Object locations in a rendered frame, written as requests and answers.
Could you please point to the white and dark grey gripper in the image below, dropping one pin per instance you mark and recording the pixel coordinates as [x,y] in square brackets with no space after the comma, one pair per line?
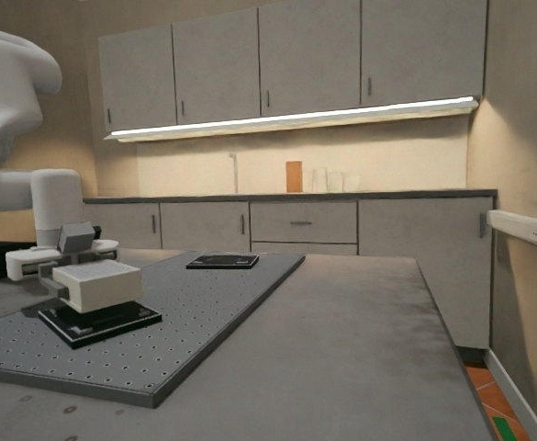
[21,265]

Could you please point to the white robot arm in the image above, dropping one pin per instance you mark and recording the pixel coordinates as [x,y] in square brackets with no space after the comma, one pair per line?
[55,195]

